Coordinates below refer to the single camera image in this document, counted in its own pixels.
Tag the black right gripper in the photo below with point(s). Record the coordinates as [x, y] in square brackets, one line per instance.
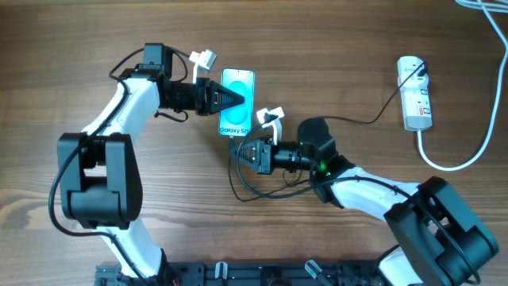
[263, 160]

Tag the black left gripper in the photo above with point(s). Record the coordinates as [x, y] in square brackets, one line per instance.
[211, 87]

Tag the blue-screen Galaxy smartphone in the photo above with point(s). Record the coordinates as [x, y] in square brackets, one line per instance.
[237, 121]

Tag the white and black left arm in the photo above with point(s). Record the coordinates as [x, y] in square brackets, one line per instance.
[97, 190]

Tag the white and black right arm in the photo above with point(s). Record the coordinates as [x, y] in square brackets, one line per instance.
[440, 240]

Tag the white power strip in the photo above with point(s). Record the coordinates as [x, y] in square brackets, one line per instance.
[413, 81]

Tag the black mounting rail base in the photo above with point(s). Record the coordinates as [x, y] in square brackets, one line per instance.
[342, 273]

